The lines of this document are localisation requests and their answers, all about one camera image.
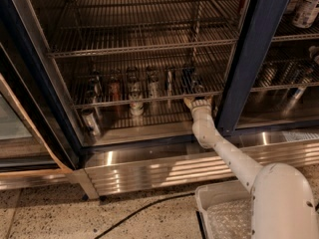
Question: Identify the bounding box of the middle wire shelf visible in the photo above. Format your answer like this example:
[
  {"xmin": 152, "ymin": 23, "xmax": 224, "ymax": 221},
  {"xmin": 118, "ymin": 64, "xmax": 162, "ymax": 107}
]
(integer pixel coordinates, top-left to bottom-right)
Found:
[{"xmin": 48, "ymin": 24, "xmax": 238, "ymax": 59}]

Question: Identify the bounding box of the bubble wrap sheet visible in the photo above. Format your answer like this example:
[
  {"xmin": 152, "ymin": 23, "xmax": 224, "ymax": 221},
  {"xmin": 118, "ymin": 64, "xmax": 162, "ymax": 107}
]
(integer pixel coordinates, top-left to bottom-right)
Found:
[{"xmin": 207, "ymin": 198, "xmax": 251, "ymax": 239}]

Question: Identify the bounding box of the translucent plastic bin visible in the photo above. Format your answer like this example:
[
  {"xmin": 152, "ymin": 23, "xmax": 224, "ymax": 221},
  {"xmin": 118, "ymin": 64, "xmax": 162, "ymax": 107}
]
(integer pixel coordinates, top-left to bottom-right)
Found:
[{"xmin": 195, "ymin": 180, "xmax": 251, "ymax": 239}]

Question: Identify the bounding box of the slim white red can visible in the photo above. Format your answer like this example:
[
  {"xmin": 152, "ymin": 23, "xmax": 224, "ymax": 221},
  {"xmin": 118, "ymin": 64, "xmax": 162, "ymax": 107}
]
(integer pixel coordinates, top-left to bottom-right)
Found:
[{"xmin": 165, "ymin": 67, "xmax": 175, "ymax": 96}]

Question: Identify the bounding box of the dark blue can back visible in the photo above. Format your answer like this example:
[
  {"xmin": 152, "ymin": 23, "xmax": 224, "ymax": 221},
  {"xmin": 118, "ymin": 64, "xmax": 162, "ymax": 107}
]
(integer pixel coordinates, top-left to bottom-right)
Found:
[{"xmin": 181, "ymin": 65, "xmax": 195, "ymax": 93}]

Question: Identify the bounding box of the silver can front left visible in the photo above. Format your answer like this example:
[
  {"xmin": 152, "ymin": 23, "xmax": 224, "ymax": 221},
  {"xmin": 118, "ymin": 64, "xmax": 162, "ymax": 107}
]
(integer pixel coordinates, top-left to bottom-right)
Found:
[{"xmin": 81, "ymin": 109, "xmax": 101, "ymax": 136}]

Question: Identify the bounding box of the dark blue fridge pillar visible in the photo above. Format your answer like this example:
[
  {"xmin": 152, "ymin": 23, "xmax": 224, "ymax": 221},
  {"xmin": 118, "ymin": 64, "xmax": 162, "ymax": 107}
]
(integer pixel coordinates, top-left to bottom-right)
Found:
[{"xmin": 215, "ymin": 0, "xmax": 289, "ymax": 135}]

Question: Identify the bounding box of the bottom wire shelf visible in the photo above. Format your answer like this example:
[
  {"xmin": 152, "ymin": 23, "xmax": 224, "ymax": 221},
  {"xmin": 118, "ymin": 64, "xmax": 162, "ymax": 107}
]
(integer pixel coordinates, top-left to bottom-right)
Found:
[{"xmin": 70, "ymin": 63, "xmax": 224, "ymax": 131}]

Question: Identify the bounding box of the white red can front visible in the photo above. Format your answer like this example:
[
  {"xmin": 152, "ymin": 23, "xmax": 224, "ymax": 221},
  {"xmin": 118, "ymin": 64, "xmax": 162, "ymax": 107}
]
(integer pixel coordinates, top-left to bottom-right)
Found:
[{"xmin": 129, "ymin": 92, "xmax": 144, "ymax": 117}]

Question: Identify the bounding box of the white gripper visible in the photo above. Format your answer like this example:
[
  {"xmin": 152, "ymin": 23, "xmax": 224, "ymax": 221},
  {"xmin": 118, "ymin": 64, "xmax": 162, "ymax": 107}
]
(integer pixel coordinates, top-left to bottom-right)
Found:
[{"xmin": 183, "ymin": 96, "xmax": 213, "ymax": 114}]

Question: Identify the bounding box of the black floor cable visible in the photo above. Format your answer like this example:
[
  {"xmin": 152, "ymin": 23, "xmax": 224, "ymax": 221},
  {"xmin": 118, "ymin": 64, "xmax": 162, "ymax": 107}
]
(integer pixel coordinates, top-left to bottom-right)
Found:
[{"xmin": 93, "ymin": 191, "xmax": 195, "ymax": 239}]

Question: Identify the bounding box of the dark can back left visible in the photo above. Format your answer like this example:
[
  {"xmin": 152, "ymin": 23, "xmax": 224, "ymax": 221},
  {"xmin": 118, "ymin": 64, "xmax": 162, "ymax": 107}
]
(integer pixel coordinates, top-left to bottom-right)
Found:
[{"xmin": 88, "ymin": 71, "xmax": 102, "ymax": 102}]

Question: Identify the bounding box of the right compartment wire shelf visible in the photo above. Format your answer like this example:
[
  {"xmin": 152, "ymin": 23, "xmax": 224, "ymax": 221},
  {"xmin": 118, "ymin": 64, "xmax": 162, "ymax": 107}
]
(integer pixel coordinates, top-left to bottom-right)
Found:
[{"xmin": 251, "ymin": 47, "xmax": 319, "ymax": 92}]

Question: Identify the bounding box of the red orange can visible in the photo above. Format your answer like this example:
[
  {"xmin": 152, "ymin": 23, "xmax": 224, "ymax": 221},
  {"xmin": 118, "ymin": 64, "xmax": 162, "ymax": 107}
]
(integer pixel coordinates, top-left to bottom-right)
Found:
[{"xmin": 109, "ymin": 69, "xmax": 122, "ymax": 102}]

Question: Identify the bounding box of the stainless steel fridge base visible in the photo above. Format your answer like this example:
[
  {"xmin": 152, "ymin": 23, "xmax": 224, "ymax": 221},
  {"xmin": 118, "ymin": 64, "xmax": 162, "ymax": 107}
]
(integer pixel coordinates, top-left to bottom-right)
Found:
[{"xmin": 70, "ymin": 127, "xmax": 319, "ymax": 199}]

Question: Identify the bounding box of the white can behind front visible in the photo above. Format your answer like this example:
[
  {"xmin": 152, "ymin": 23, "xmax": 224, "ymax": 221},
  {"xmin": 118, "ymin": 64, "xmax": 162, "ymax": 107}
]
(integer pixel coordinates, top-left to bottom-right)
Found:
[{"xmin": 127, "ymin": 67, "xmax": 141, "ymax": 93}]

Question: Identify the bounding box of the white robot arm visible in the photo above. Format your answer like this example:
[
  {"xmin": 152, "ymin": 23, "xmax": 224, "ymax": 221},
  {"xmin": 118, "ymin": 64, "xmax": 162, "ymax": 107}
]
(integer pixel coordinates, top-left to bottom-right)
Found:
[{"xmin": 183, "ymin": 97, "xmax": 319, "ymax": 239}]

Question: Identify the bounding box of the blue pepsi can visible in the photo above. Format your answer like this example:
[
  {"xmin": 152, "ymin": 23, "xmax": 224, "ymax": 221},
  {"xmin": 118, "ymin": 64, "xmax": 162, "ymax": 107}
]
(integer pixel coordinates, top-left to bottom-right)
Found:
[{"xmin": 192, "ymin": 84, "xmax": 204, "ymax": 100}]

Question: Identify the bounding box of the open glass fridge door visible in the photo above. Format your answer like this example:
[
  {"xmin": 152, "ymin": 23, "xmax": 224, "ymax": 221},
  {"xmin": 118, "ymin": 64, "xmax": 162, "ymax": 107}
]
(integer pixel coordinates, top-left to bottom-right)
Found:
[{"xmin": 0, "ymin": 0, "xmax": 81, "ymax": 190}]

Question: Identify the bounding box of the white can upper right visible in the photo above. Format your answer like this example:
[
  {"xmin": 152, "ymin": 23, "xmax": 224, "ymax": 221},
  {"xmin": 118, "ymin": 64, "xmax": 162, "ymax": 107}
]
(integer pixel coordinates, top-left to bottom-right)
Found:
[{"xmin": 292, "ymin": 0, "xmax": 319, "ymax": 29}]

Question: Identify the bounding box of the white silver can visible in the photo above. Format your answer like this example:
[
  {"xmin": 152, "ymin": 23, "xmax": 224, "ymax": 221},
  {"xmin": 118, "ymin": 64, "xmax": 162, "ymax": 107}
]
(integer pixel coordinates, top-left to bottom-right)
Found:
[{"xmin": 146, "ymin": 67, "xmax": 160, "ymax": 98}]

